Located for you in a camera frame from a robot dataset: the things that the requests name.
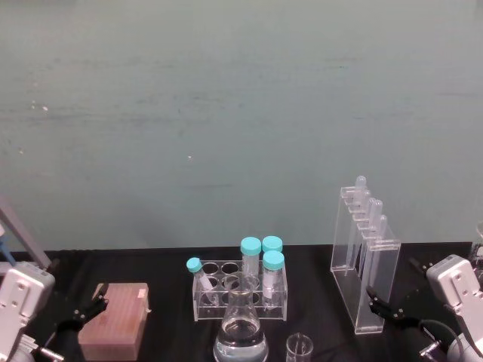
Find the small glass beaker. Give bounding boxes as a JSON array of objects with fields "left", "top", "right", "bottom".
[{"left": 285, "top": 332, "right": 315, "bottom": 362}]

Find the black table cloth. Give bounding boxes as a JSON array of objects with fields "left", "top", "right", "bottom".
[{"left": 0, "top": 241, "right": 483, "bottom": 362}]

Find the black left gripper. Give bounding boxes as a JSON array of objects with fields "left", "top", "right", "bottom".
[{"left": 46, "top": 259, "right": 111, "bottom": 362}]

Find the glass conical flask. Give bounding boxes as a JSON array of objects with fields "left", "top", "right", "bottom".
[{"left": 212, "top": 275, "right": 270, "bottom": 362}]

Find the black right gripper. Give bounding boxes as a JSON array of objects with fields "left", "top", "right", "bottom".
[{"left": 365, "top": 257, "right": 431, "bottom": 354}]

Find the clear glass vessel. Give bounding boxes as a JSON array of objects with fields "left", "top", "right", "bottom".
[{"left": 469, "top": 221, "right": 483, "bottom": 273}]

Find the grey slanted metal bar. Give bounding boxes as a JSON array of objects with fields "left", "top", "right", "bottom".
[{"left": 0, "top": 195, "right": 53, "bottom": 269}]

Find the clear acrylic pipette stand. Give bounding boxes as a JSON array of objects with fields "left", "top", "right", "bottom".
[{"left": 330, "top": 185, "right": 402, "bottom": 335}]

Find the blue clamp piece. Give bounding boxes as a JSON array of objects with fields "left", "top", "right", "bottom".
[{"left": 0, "top": 235, "right": 17, "bottom": 265}]

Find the large teal-capped tube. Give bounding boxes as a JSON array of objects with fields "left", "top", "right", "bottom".
[
  {"left": 262, "top": 250, "right": 285, "bottom": 312},
  {"left": 261, "top": 235, "right": 284, "bottom": 254},
  {"left": 240, "top": 237, "right": 263, "bottom": 282}
]

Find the small leaning teal-capped tube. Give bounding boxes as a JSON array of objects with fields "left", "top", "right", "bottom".
[{"left": 185, "top": 256, "right": 220, "bottom": 305}]

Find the clear acrylic tube rack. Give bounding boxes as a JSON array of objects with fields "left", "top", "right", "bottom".
[{"left": 192, "top": 259, "right": 289, "bottom": 323}]

